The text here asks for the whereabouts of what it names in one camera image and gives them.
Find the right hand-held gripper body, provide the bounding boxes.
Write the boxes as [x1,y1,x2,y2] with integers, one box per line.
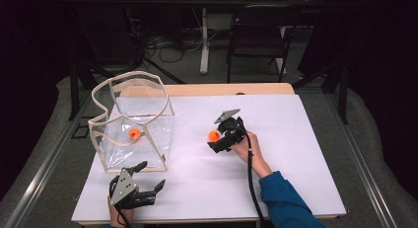
[214,108,247,151]

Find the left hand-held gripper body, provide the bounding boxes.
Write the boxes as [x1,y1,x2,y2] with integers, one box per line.
[108,168,158,210]

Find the orange ping pong ball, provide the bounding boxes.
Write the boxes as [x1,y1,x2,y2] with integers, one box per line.
[208,129,222,143]
[127,127,142,141]

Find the clear plastic bag beige trim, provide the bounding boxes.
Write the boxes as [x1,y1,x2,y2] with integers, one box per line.
[88,70,175,174]

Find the person's right hand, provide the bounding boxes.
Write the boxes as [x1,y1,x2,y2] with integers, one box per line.
[229,130,269,173]

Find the person's left hand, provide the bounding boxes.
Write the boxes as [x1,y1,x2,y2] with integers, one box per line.
[107,187,141,228]

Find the white board mat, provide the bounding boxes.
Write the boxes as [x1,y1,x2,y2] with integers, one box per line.
[70,93,348,223]

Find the black tripod leg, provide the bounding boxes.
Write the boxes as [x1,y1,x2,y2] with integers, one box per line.
[143,56,187,85]

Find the black folding chair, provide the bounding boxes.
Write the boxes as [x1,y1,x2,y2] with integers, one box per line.
[226,4,302,84]

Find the wooden desk with white legs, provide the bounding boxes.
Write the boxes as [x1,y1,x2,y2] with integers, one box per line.
[180,0,330,76]

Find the black metal stand leg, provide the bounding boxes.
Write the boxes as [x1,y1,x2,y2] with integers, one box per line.
[68,61,81,121]
[339,63,350,125]

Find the black horizontal crossbar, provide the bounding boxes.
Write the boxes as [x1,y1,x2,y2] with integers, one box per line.
[48,0,363,7]

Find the left hand-held gripper black cable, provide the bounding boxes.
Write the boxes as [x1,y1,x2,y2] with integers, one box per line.
[108,177,133,228]

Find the hand-held gripper black cable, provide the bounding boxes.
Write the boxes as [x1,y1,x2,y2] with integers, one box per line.
[230,124,266,222]
[108,177,133,228]

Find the right hand-held gripper black cable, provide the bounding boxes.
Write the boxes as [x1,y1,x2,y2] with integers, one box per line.
[230,124,266,222]

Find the small black floor frame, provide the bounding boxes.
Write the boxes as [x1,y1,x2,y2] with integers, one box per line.
[70,123,91,140]

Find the grey metal floor rail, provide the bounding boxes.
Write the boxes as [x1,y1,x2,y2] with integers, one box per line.
[3,89,94,228]
[324,93,399,228]

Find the bundle of floor cables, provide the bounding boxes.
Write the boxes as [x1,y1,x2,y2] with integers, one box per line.
[146,32,205,64]

